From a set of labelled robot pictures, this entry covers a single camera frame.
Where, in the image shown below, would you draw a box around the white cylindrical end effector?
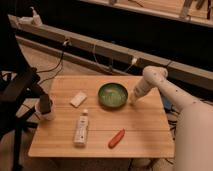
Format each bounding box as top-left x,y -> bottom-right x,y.
130,78 -> 153,104

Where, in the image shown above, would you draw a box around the green ceramic bowl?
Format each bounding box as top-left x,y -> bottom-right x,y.
98,83 -> 128,108

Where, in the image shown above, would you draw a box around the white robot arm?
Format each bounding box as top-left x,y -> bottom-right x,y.
130,66 -> 213,171

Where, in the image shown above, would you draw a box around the blue box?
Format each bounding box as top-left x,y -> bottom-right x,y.
163,98 -> 172,110

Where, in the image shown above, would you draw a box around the wooden table board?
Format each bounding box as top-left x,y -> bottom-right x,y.
29,75 -> 174,158

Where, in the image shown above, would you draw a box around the white rectangular block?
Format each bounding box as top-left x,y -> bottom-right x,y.
70,92 -> 87,108

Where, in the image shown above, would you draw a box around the white tube bottle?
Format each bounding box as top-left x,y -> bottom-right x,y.
74,109 -> 89,147

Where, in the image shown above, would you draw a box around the white cup with dark block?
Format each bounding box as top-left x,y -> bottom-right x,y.
35,94 -> 55,121

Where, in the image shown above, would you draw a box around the white power adapter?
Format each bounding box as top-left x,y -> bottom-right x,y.
19,6 -> 42,26

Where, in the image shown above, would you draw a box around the black floor cables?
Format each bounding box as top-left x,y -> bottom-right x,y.
165,111 -> 179,166

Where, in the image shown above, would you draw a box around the grey metal rail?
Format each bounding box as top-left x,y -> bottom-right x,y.
9,15 -> 213,91

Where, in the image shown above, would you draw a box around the black stand frame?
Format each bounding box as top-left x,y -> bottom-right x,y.
0,12 -> 45,171

